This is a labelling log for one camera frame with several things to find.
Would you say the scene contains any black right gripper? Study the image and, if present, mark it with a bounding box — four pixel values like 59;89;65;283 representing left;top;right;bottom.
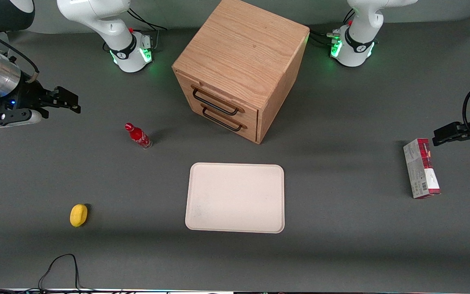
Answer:
2;79;82;119

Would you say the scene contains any long black drawer handle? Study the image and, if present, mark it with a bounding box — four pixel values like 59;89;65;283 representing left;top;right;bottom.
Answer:
192;85;244;116

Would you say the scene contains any wooden drawer cabinet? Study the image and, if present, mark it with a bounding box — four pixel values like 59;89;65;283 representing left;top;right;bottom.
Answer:
172;0;310;145

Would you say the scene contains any red and white carton box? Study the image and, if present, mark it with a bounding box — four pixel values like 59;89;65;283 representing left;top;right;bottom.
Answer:
403;138;441;200

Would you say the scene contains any red cola bottle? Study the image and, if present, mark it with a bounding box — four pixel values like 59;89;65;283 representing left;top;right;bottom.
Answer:
124;122;153;150

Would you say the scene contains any yellow lemon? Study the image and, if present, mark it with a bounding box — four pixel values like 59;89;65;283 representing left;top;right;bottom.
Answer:
70;204;89;227

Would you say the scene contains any beige rectangular tray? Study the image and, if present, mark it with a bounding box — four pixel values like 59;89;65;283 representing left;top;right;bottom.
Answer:
185;163;285;234

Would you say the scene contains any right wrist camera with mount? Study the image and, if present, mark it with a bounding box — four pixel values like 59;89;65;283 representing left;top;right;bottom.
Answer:
0;107;43;131

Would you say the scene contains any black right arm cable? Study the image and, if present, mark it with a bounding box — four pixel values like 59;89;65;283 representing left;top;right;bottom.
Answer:
0;22;40;82

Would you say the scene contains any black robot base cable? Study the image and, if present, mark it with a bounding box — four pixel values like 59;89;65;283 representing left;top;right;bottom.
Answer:
127;7;168;51
308;8;356;47

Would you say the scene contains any short black drawer handle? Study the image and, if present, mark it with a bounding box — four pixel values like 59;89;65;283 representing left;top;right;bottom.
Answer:
202;104;247;132

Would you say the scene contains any black cable loop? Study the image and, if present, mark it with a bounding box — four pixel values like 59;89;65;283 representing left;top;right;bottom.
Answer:
0;254;97;294

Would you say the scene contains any wooden drawer with short handle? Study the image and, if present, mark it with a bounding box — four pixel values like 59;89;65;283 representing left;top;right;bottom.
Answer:
182;90;259;144

